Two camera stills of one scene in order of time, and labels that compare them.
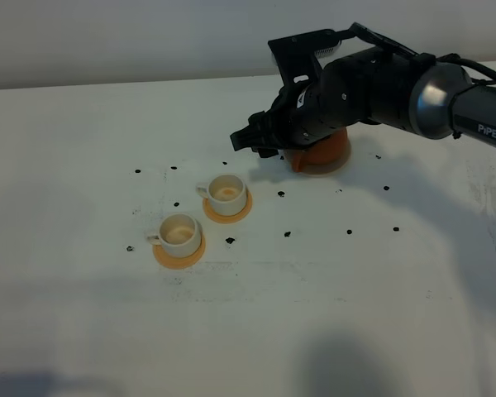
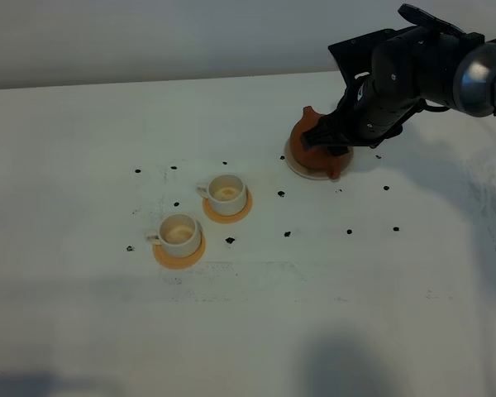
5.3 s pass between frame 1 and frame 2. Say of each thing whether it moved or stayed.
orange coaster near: stayed
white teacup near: stayed
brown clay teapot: stayed
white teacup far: stayed
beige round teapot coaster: moved
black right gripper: moved
